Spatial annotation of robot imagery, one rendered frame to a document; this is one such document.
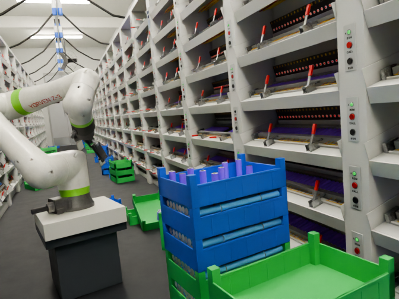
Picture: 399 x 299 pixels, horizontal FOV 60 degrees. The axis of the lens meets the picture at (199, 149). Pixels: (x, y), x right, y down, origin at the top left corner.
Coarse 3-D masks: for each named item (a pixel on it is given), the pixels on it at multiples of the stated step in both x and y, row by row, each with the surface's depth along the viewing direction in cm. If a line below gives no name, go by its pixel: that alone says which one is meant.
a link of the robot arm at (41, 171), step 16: (0, 96) 148; (0, 112) 140; (0, 128) 134; (0, 144) 133; (16, 144) 132; (32, 144) 135; (16, 160) 130; (32, 160) 129; (48, 160) 131; (64, 160) 138; (32, 176) 128; (48, 176) 129; (64, 176) 137
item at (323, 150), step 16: (288, 112) 151; (304, 112) 141; (320, 112) 133; (336, 112) 125; (256, 128) 160; (272, 128) 163; (288, 128) 148; (304, 128) 139; (320, 128) 131; (336, 128) 124; (256, 144) 150; (272, 144) 141; (288, 144) 133; (304, 144) 125; (320, 144) 120; (336, 144) 114; (288, 160) 129; (304, 160) 120; (320, 160) 112; (336, 160) 105
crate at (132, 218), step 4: (128, 212) 247; (132, 212) 248; (128, 216) 228; (132, 216) 248; (136, 216) 229; (128, 220) 231; (132, 220) 228; (136, 220) 229; (132, 224) 228; (136, 224) 229
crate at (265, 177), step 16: (160, 176) 97; (176, 176) 102; (192, 176) 82; (208, 176) 107; (240, 176) 89; (256, 176) 91; (272, 176) 94; (160, 192) 99; (176, 192) 89; (192, 192) 82; (208, 192) 84; (224, 192) 87; (240, 192) 89; (256, 192) 92; (192, 208) 82
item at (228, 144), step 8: (224, 120) 214; (200, 128) 225; (192, 136) 223; (200, 136) 215; (208, 136) 206; (232, 136) 166; (200, 144) 212; (208, 144) 198; (216, 144) 188; (224, 144) 177; (232, 144) 169
